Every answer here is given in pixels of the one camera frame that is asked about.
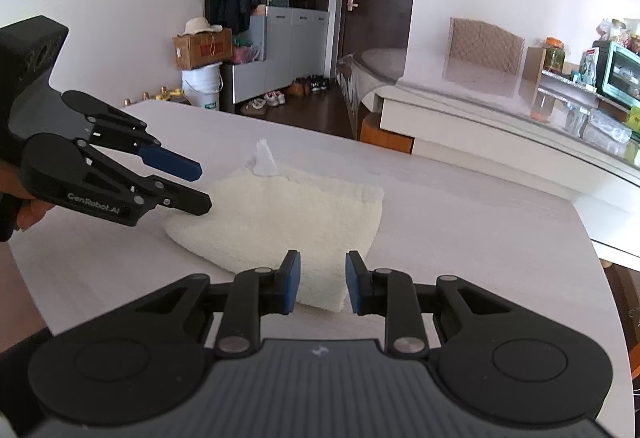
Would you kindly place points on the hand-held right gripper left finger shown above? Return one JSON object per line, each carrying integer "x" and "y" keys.
{"x": 292, "y": 281}

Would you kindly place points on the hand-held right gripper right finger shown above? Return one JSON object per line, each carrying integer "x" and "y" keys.
{"x": 355, "y": 281}

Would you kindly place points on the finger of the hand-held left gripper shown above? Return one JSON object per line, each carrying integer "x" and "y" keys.
{"x": 172, "y": 164}
{"x": 187, "y": 202}

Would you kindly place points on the cream fluffy towel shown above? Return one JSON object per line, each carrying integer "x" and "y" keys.
{"x": 280, "y": 218}

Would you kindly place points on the person's left hand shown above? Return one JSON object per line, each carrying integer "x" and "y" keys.
{"x": 32, "y": 213}

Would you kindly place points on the row of brass ornaments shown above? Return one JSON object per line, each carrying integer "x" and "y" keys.
{"x": 162, "y": 94}

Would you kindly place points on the white plastic bucket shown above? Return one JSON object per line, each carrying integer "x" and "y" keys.
{"x": 200, "y": 88}

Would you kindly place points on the brown cardboard box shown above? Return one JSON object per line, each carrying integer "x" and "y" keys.
{"x": 200, "y": 50}

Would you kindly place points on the pile of colourful bags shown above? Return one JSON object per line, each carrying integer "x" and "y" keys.
{"x": 246, "y": 52}

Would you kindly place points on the row of shoes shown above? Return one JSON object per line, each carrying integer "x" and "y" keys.
{"x": 292, "y": 90}

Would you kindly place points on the cream straw hat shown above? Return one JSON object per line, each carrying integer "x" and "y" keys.
{"x": 197, "y": 25}

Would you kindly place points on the grey entryway cabinet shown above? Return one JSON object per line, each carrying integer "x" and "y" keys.
{"x": 295, "y": 38}

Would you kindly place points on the clear plastic table cover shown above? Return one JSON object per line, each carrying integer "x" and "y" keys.
{"x": 357, "y": 88}

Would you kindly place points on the white dining table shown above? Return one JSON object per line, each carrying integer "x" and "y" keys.
{"x": 475, "y": 128}

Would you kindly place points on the beige quilted chair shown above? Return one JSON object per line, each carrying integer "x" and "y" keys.
{"x": 485, "y": 45}

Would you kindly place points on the clear plastic packaging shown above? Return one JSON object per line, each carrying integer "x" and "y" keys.
{"x": 600, "y": 127}

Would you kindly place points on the orange lid glass jar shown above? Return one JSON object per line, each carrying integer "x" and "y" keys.
{"x": 554, "y": 58}

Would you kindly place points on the red white foil packet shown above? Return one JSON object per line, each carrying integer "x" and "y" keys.
{"x": 589, "y": 68}

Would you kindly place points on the green tissue box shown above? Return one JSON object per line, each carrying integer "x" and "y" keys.
{"x": 635, "y": 119}

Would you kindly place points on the teal toaster oven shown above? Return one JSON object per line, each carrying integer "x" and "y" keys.
{"x": 620, "y": 73}

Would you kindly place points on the pale filled glass jar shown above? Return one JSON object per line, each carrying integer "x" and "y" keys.
{"x": 618, "y": 31}

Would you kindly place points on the red filled glass jar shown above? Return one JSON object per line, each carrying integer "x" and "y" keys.
{"x": 634, "y": 43}

